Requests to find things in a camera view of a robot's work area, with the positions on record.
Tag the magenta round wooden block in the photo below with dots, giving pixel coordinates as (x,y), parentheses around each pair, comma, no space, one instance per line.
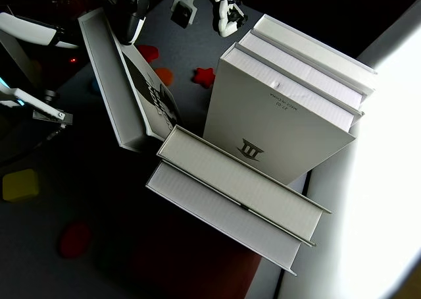
(75,239)

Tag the white post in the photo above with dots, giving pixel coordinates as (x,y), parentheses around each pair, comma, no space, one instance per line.
(16,55)

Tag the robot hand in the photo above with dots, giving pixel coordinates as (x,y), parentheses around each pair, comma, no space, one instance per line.
(33,25)
(227,19)

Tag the white book with III emblem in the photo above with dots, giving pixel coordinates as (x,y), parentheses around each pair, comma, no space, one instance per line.
(263,131)

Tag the grey tablecloth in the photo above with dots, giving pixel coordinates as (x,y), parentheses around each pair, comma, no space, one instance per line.
(184,48)

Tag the Fashion India book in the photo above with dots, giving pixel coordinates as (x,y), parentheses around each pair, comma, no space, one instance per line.
(108,81)

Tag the red star wooden block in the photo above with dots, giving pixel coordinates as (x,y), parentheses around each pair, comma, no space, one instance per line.
(204,76)

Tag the red hardcover book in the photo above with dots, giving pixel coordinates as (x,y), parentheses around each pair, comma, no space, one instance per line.
(213,279)

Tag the white hardcover book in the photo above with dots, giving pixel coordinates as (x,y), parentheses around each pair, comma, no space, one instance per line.
(312,48)
(243,180)
(296,65)

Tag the blue round wooden block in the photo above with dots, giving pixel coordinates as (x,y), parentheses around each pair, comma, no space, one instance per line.
(94,85)

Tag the book with stone wall cover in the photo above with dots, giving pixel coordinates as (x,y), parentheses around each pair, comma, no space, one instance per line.
(230,220)

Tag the red heart wooden block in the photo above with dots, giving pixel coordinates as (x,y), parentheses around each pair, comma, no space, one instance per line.
(149,52)

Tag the orange hexagon wooden block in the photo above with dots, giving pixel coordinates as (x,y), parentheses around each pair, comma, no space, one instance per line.
(166,76)

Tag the white backdrop sheet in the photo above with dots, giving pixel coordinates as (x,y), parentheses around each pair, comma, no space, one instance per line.
(378,180)

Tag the yellow square wooden block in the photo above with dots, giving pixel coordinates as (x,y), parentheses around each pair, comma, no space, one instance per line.
(21,185)

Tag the cyan light strip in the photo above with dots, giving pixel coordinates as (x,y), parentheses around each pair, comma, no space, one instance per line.
(20,101)

